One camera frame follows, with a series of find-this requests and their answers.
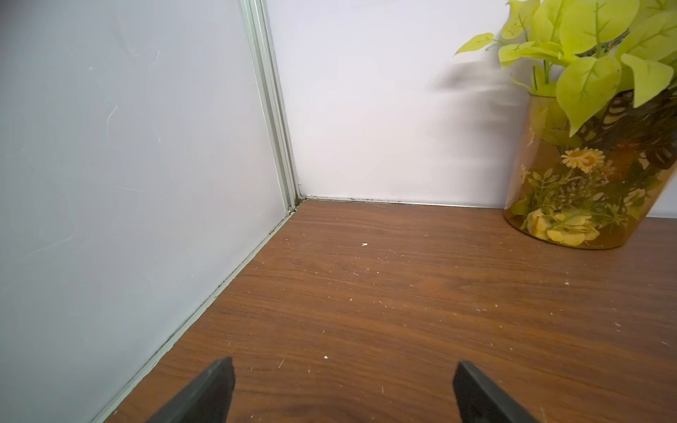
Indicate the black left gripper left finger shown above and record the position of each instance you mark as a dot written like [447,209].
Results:
[207,398]

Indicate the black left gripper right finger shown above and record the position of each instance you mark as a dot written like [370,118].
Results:
[479,399]

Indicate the artificial plant in amber vase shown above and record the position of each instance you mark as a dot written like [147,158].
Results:
[599,142]

